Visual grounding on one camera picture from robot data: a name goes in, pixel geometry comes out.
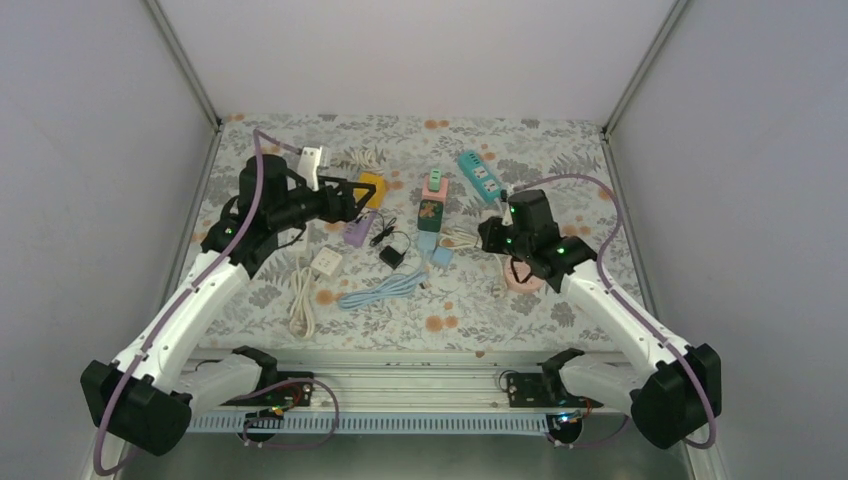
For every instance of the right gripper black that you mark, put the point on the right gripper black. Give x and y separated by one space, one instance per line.
490 242

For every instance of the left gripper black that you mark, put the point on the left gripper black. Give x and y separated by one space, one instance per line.
332 214

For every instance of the pink round power socket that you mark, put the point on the pink round power socket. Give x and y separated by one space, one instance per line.
519 278

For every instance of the white square socket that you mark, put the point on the white square socket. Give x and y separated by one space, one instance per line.
327 262

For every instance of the pink cube power socket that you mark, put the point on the pink cube power socket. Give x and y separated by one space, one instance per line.
440 194

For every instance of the dark green cube socket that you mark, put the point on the dark green cube socket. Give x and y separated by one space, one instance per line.
430 215

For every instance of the small green plug adapter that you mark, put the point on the small green plug adapter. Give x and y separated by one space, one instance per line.
434 182

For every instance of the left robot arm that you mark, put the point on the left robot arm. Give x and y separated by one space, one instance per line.
271 199

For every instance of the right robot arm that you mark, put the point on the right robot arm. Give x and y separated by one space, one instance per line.
672 389

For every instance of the purple usb power strip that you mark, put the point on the purple usb power strip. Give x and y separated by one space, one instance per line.
356 231

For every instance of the small light blue adapter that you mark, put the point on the small light blue adapter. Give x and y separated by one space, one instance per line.
441 257

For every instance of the teal power strip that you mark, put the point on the teal power strip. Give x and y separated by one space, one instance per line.
482 178

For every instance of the light blue power strip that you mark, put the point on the light blue power strip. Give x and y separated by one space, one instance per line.
427 242

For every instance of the floral table cloth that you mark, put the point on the floral table cloth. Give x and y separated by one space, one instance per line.
465 307

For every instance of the black charger with cable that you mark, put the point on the black charger with cable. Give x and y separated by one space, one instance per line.
388 253

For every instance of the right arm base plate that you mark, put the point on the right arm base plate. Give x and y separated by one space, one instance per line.
527 390

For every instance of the aluminium rail frame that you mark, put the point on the aluminium rail frame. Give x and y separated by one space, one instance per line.
411 384

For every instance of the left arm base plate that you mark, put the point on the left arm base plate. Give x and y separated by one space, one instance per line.
285 397

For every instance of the light blue cable duct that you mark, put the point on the light blue cable duct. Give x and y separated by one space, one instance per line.
405 423

